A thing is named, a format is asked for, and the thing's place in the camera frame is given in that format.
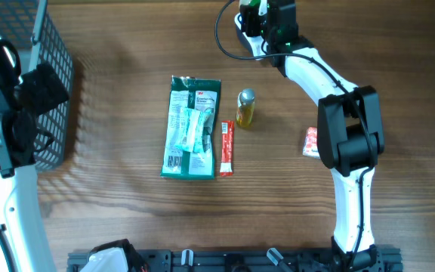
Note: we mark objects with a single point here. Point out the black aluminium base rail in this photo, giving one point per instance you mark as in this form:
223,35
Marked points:
387,260

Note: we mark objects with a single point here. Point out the dark grey plastic basket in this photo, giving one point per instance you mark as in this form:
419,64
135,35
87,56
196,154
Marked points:
29,27

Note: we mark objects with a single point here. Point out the green 3M gloves packet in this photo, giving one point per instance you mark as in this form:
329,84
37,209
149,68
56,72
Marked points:
192,113

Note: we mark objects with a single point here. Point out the white barcode scanner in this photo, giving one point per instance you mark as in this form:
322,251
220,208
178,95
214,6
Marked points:
251,44

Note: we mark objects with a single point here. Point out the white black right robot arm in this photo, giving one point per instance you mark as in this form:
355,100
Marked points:
349,137

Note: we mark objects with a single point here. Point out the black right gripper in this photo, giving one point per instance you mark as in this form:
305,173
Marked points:
248,17

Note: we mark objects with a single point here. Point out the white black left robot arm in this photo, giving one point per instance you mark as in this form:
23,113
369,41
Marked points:
24,97

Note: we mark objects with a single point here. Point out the red white tissue pack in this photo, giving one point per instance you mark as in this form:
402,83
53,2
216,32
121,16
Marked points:
310,148

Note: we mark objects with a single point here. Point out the yellow Vim liquid bottle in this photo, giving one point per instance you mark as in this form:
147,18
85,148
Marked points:
245,107

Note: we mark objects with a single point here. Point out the green lid plastic jar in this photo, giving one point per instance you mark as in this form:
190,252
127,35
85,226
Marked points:
251,3

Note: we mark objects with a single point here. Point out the red sachet stick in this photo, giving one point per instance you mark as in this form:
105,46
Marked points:
227,148

